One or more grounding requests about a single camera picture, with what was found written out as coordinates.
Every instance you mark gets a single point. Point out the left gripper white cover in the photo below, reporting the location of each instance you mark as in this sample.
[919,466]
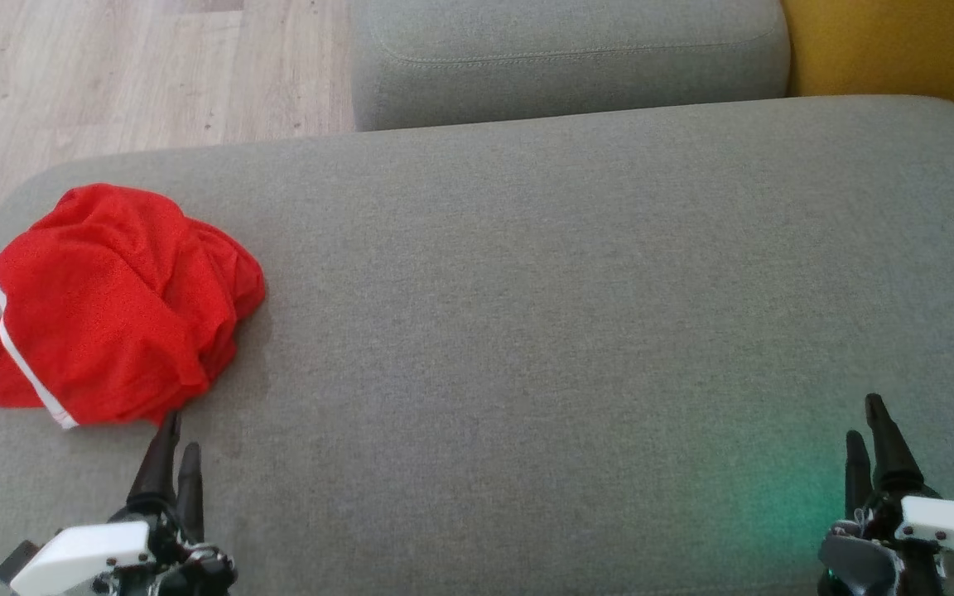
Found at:
[79,555]

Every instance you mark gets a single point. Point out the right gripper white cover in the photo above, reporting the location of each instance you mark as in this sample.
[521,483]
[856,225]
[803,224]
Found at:
[949,521]

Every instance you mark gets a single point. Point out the red shorts with white stripe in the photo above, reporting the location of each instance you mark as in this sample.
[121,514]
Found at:
[71,314]

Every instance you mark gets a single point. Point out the large grey sofa seat cushion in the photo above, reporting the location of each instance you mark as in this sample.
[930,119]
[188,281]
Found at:
[527,331]

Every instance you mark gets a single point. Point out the long grey sofa seat cushion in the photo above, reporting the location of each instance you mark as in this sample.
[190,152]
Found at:
[568,58]

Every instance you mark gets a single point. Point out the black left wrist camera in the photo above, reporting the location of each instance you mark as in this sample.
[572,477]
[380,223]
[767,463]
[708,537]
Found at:
[17,563]

